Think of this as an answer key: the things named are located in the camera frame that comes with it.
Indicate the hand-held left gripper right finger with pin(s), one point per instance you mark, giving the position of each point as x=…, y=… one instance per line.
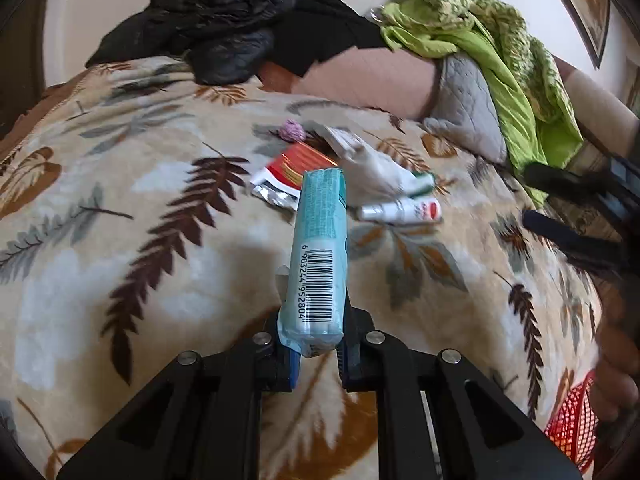
x=342, y=367

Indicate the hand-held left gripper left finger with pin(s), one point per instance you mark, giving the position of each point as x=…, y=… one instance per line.
x=295, y=372

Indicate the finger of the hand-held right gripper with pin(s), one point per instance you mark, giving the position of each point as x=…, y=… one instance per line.
x=560, y=177
x=565, y=237

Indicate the teal tissue packet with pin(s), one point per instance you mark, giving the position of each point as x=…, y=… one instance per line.
x=320, y=240

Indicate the red mesh plastic basket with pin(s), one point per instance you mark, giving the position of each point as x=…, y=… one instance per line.
x=570, y=420

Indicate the person's right hand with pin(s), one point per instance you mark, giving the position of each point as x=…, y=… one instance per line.
x=617, y=350

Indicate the green patterned blanket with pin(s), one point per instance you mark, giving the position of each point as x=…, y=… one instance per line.
x=505, y=90

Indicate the grey quilted pillow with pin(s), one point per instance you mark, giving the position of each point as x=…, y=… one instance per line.
x=465, y=105

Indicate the green and white tube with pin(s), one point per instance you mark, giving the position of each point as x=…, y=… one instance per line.
x=425, y=182

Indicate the leaf print fleece blanket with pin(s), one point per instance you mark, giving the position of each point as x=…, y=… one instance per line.
x=175, y=270

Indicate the white spray bottle red label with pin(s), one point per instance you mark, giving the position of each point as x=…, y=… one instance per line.
x=400, y=210

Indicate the pale grey sock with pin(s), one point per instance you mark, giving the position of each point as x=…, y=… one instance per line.
x=375, y=175

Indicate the red and white foil pack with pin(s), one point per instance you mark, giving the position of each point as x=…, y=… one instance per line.
x=290, y=170

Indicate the pink cushion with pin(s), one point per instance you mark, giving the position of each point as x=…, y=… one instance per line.
x=370, y=85

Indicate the purple crumpled paper ball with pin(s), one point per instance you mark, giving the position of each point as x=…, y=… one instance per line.
x=292, y=130

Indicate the black puffer jacket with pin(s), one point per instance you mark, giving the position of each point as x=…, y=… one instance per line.
x=215, y=10

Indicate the dark wooden cabinet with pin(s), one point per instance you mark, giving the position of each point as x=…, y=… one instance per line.
x=20, y=60

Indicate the dark framed wall picture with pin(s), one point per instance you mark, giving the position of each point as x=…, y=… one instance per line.
x=590, y=5

